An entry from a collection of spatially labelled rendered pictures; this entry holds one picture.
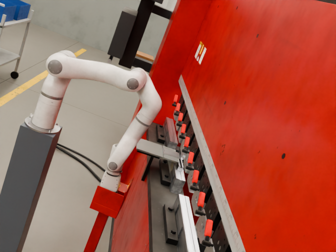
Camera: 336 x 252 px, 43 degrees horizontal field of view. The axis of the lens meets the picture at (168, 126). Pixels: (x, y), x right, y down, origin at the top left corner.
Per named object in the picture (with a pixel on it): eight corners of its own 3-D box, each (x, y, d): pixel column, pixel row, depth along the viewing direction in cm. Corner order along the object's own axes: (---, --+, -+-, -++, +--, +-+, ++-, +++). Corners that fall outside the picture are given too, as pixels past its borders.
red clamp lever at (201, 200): (200, 190, 172) (196, 213, 167) (209, 193, 173) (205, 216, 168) (198, 192, 174) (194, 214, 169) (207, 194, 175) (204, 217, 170)
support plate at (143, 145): (136, 138, 268) (136, 136, 268) (175, 151, 273) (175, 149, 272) (136, 149, 251) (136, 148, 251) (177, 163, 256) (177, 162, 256)
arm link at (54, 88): (36, 93, 219) (49, 49, 211) (49, 85, 236) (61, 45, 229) (59, 102, 219) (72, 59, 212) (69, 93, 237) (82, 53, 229)
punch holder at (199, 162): (186, 179, 214) (199, 150, 209) (201, 184, 215) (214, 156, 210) (189, 193, 200) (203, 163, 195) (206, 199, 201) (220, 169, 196)
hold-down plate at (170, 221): (162, 208, 224) (164, 203, 223) (172, 211, 225) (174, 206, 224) (165, 243, 196) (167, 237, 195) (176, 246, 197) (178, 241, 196)
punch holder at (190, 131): (179, 147, 251) (190, 122, 246) (193, 151, 253) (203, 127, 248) (182, 158, 237) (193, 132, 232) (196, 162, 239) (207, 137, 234)
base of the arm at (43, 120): (18, 125, 221) (28, 92, 215) (31, 114, 239) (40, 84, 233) (53, 138, 222) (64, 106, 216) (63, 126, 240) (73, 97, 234)
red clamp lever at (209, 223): (207, 217, 154) (203, 244, 149) (217, 221, 155) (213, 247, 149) (205, 219, 155) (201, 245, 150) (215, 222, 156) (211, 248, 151)
